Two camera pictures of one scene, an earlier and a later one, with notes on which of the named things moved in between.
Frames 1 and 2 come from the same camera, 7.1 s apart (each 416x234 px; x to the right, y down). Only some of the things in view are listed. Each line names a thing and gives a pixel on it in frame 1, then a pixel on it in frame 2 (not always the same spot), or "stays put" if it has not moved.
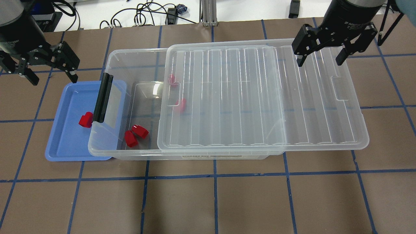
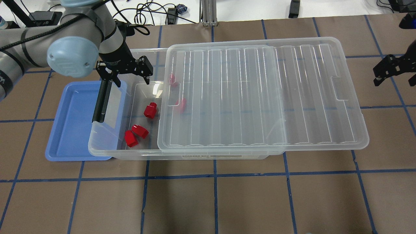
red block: [86, 120] → [150, 110]
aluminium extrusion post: [207, 13] stays put
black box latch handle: [103, 98] stays put
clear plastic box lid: [251, 97] stays put
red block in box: [182, 103] stays put
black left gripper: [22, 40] → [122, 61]
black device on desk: [294, 9] stays put
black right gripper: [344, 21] → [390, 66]
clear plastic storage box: [130, 130] stays put
